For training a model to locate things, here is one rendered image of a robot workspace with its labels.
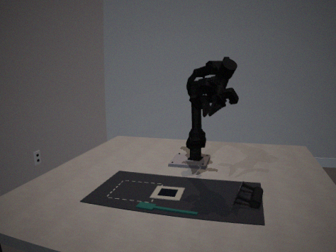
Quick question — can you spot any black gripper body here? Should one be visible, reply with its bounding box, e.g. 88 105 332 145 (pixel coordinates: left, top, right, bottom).
189 81 239 110

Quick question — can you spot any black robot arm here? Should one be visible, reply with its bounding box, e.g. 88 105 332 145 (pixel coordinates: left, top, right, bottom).
186 57 237 161

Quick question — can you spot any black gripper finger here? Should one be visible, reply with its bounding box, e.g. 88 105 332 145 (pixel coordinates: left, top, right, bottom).
208 95 226 116
199 97 211 117

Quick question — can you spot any beige square tile with dark square centre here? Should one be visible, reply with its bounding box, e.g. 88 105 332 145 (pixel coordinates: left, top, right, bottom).
150 185 185 201

